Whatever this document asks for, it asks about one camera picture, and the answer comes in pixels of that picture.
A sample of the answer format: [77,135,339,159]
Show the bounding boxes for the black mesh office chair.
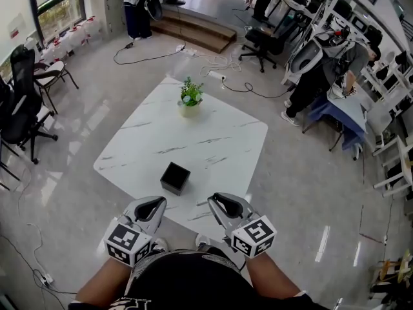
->
[0,43,59,165]
[238,26,291,74]
[0,74,15,141]

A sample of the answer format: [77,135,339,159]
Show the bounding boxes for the row of clear water jugs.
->
[41,15,101,64]

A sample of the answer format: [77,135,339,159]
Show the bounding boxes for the white side table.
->
[372,134,413,198]

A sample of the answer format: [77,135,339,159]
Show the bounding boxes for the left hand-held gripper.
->
[103,196,168,267]

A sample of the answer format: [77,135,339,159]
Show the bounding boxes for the white marble table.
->
[93,76,269,238]

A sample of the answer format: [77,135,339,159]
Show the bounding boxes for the white shelving rack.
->
[283,0,413,116]

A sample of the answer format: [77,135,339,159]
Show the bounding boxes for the person's left forearm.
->
[76,256,133,303]

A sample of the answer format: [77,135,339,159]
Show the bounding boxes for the grey metal locker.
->
[102,0,127,39]

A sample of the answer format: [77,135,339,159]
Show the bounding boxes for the brown wooden steps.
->
[150,3,238,54]

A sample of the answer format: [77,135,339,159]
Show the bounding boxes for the black floor cable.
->
[222,77,293,99]
[0,234,78,295]

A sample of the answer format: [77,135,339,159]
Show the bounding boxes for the small potted plant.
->
[178,76,205,118]

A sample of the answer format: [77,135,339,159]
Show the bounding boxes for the black adapter cable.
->
[112,42,186,66]

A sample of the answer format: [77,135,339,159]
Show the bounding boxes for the blue-draped ironing table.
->
[303,92,368,161]

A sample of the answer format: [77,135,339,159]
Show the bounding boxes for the person's black t-shirt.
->
[67,252,330,310]

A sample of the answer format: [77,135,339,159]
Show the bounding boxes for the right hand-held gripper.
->
[208,191,277,258]

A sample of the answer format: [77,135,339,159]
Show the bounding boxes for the person's left shoe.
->
[151,237,168,254]

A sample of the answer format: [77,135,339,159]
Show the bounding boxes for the tangle of white cables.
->
[199,54,243,77]

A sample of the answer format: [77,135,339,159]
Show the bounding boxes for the white shell backpack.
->
[290,30,352,76]

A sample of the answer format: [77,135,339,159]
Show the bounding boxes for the black-framed window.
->
[27,0,86,45]

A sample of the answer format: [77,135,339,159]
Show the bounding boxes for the black square box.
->
[159,161,191,196]

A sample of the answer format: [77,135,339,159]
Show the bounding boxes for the person's right forearm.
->
[245,253,303,300]

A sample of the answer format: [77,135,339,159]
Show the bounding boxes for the black chair with white cushion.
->
[32,59,80,115]

